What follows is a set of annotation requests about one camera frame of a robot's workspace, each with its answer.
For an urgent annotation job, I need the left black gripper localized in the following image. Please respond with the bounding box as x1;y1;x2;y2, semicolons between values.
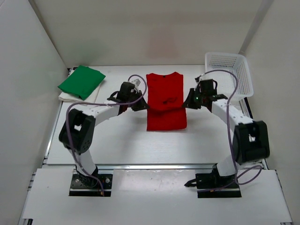
126;90;150;111

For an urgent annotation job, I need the red t shirt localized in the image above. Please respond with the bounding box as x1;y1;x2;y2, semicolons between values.
146;72;187;131

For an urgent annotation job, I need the green t shirt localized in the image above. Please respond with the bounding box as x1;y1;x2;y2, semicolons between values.
58;65;106;100

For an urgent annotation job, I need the white t shirt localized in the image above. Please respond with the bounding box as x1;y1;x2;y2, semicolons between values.
58;84;101;103

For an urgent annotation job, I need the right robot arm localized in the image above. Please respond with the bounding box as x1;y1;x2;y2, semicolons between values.
183;79;270;188

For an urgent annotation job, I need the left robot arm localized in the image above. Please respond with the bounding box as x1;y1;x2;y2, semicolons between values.
59;79;149;188

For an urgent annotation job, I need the white plastic basket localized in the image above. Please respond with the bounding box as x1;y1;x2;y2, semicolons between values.
203;52;254;102

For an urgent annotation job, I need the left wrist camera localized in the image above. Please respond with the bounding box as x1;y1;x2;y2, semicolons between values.
130;79;141;90

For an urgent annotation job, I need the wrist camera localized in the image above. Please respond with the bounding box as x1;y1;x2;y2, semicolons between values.
130;79;141;90
195;73;205;90

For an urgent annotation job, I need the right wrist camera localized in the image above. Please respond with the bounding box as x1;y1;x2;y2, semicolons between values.
195;73;205;90

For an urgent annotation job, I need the aluminium front rail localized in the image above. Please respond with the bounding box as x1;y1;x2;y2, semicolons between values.
42;161;266;170

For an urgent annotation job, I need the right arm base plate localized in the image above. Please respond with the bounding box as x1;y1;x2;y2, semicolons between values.
184;168;242;198

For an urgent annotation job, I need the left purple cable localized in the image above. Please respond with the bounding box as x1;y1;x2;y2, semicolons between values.
65;74;148;195

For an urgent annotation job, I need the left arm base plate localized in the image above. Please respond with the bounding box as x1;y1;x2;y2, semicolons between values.
69;168;114;197

